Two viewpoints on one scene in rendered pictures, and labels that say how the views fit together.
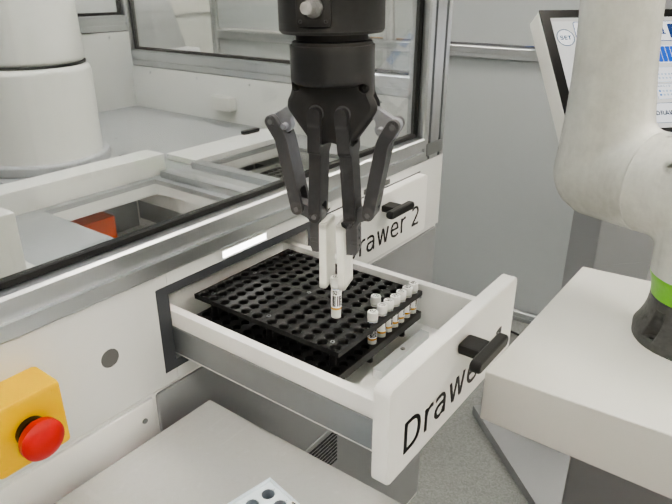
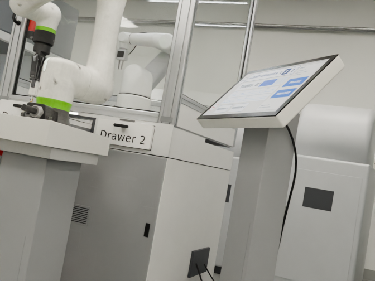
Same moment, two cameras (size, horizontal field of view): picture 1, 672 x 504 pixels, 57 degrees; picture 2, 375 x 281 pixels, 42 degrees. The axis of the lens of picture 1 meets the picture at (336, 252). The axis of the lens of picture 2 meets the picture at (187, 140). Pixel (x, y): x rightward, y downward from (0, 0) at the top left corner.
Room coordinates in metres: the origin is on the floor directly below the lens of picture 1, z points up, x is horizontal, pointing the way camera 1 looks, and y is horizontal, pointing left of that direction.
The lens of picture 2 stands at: (0.74, -2.28, 0.76)
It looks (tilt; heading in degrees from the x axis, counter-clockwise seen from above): 3 degrees up; 76
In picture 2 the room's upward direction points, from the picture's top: 10 degrees clockwise
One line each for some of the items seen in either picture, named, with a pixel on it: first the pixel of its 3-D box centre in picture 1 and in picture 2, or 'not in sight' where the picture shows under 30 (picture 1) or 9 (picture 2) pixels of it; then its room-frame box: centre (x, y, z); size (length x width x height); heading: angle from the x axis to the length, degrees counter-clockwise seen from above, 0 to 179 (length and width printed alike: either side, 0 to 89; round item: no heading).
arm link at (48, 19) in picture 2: not in sight; (46, 17); (0.56, 0.00, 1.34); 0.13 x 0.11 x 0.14; 31
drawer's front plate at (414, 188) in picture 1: (380, 222); (124, 134); (0.99, -0.08, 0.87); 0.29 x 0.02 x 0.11; 143
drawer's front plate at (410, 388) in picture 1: (453, 365); (25, 115); (0.56, -0.13, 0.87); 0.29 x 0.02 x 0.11; 143
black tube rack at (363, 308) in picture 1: (309, 314); not in sight; (0.68, 0.03, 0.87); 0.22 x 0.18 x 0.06; 53
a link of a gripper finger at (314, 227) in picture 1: (309, 224); not in sight; (0.57, 0.03, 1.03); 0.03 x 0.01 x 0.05; 72
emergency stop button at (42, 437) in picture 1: (38, 436); not in sight; (0.44, 0.27, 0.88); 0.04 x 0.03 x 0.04; 143
